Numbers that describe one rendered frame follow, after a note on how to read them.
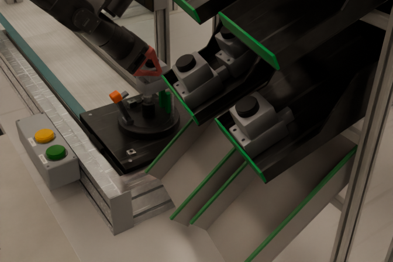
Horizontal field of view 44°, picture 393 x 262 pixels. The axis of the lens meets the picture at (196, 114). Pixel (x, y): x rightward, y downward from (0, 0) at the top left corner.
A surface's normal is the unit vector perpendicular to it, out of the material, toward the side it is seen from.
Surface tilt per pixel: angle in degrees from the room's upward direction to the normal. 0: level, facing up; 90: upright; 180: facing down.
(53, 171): 90
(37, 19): 0
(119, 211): 90
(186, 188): 45
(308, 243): 0
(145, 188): 90
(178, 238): 0
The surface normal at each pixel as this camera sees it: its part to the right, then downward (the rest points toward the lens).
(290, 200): -0.64, -0.44
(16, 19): 0.01, -0.83
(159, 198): 0.56, 0.47
